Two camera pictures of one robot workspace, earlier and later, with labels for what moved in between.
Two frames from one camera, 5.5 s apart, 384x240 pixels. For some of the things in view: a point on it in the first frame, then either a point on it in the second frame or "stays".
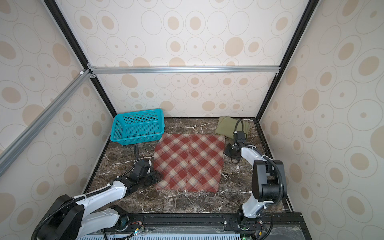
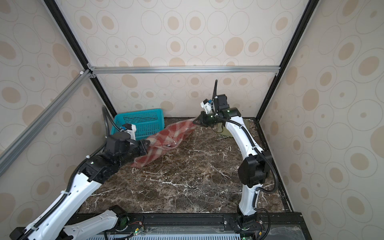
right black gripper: (228, 150) -> (203, 117)
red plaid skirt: (187, 162) -> (167, 136)
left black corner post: (69, 33) stays
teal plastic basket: (138, 127) stays
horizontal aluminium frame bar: (182, 70) stays
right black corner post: (310, 10) stays
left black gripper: (156, 178) -> (142, 142)
